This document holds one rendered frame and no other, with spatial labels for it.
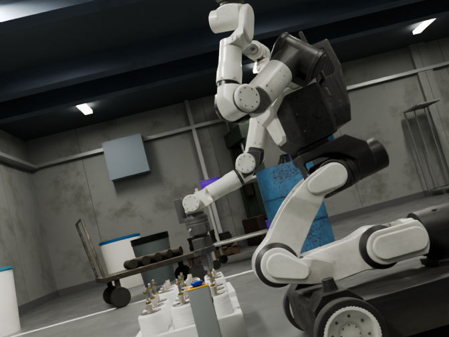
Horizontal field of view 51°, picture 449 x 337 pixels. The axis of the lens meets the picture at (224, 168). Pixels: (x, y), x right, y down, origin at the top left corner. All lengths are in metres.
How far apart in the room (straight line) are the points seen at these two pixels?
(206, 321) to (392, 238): 0.65
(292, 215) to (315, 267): 0.18
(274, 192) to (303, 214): 3.11
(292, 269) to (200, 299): 0.31
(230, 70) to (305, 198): 0.50
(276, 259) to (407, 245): 0.43
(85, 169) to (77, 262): 1.68
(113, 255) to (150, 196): 2.53
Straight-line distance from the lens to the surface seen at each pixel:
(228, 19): 1.42
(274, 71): 1.41
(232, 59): 1.36
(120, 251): 6.50
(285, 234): 1.59
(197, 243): 1.83
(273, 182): 4.70
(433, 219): 1.73
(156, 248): 5.67
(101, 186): 9.00
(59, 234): 9.14
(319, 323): 1.40
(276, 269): 1.54
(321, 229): 4.73
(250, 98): 1.31
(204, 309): 1.56
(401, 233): 1.65
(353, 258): 1.65
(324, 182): 1.59
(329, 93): 1.65
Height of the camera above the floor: 0.49
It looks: 6 degrees up
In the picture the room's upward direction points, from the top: 15 degrees counter-clockwise
